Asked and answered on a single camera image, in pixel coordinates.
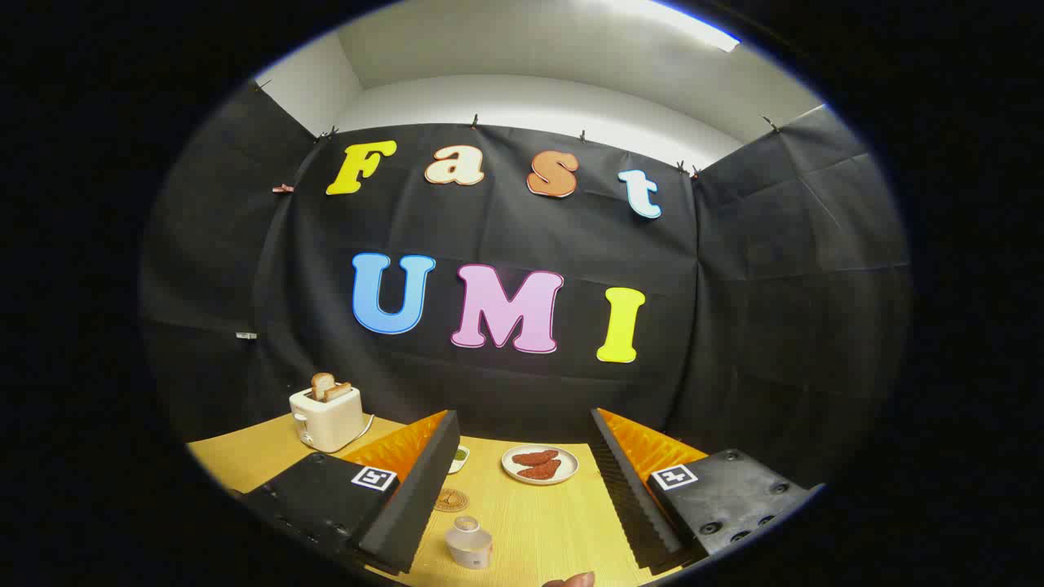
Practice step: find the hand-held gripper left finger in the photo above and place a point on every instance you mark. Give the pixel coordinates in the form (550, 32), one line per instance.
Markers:
(424, 489)

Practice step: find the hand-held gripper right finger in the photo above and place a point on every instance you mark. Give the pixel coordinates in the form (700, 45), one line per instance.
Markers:
(624, 489)

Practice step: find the round wooden coaster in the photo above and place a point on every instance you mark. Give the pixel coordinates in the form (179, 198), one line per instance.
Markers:
(451, 500)

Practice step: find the clear plastic juice bottle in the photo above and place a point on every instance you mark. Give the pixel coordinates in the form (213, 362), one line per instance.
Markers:
(469, 546)

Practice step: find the white divided bean dish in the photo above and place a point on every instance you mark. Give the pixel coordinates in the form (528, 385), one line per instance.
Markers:
(459, 458)

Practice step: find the white round plate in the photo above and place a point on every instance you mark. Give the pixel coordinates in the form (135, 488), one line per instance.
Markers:
(567, 465)

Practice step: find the red meat patty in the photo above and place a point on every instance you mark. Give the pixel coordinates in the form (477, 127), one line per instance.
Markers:
(534, 456)
(540, 470)

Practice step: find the wooden table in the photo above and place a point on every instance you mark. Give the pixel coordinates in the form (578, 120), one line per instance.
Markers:
(538, 530)

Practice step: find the cream toaster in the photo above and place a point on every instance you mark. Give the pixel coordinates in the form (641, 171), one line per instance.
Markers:
(326, 420)

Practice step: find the toast slice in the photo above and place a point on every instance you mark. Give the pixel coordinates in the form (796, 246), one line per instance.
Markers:
(338, 390)
(321, 383)

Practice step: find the black backdrop cloth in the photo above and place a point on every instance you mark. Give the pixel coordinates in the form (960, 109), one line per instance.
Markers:
(489, 228)

